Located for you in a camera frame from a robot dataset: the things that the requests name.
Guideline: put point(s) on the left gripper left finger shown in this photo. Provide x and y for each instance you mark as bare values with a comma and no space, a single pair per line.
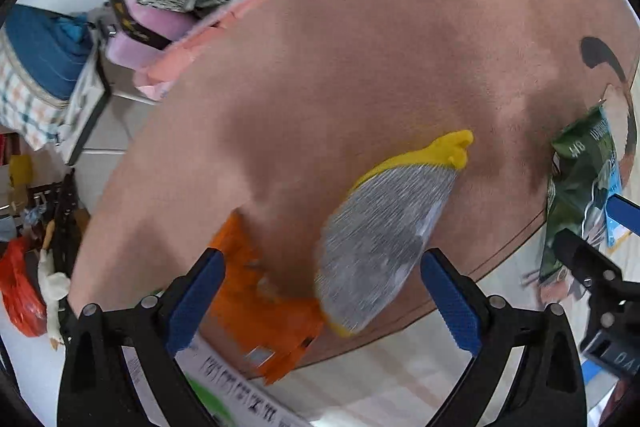
96,387

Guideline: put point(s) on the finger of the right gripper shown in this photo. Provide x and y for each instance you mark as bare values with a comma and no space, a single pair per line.
624,212

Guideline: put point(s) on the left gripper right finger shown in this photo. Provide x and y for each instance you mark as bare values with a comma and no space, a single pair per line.
548,388

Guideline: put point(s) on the silver yellow scrubbing sponge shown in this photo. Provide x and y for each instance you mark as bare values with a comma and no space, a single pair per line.
376,236

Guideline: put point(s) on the blue tube packet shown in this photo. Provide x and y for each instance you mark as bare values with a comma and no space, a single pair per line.
614,232

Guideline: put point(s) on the green snack packet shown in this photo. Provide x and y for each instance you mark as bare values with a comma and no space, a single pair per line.
584,174

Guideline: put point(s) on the white goose plush toy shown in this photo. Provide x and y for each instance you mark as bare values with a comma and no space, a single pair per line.
54,286

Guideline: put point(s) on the orange plastic bag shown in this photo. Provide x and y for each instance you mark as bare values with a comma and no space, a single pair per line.
23,305

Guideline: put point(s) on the open cardboard box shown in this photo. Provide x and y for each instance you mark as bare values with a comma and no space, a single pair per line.
228,396

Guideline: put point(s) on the orange snack packet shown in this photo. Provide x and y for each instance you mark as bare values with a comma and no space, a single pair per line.
271,330

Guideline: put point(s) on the plaid blue quilt bag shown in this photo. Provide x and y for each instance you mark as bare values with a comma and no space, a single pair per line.
42,57

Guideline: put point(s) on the pink suitcase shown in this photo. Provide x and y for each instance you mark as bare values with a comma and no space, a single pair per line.
137,34

